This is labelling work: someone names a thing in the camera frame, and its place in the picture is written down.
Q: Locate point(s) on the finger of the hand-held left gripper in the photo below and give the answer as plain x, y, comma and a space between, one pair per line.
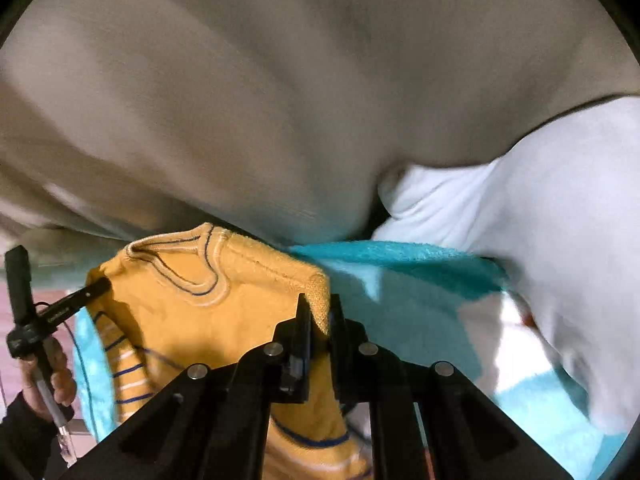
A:
75, 304

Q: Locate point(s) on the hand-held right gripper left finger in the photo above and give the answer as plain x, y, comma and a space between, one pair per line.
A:
302, 332

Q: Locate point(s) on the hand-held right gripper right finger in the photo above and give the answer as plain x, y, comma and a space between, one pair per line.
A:
338, 332

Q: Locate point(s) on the yellow striped sweater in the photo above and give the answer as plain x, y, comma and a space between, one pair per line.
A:
200, 320

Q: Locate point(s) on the person's left hand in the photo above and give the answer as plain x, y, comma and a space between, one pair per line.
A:
59, 377

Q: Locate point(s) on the teal and white blanket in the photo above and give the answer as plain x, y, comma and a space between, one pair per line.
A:
410, 300

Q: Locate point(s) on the beige bed sheet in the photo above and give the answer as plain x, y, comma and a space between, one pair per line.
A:
250, 110

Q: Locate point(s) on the white cloth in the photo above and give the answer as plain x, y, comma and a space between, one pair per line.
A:
575, 235

